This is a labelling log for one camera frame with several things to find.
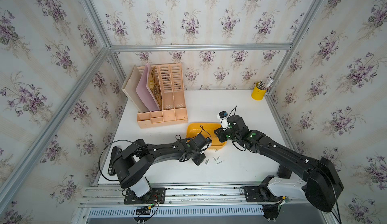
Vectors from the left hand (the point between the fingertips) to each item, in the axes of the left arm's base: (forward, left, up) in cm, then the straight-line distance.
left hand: (203, 158), depth 85 cm
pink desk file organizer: (+57, +27, +7) cm, 63 cm away
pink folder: (+29, +34, +16) cm, 47 cm away
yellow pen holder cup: (+46, -44, +6) cm, 64 cm away
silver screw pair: (-1, -8, -1) cm, 8 cm away
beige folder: (+30, +42, +28) cm, 58 cm away
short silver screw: (-1, -2, -1) cm, 3 cm away
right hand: (+10, -7, +13) cm, 18 cm away
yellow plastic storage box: (+12, -2, +13) cm, 17 cm away
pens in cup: (+48, -47, +13) cm, 68 cm away
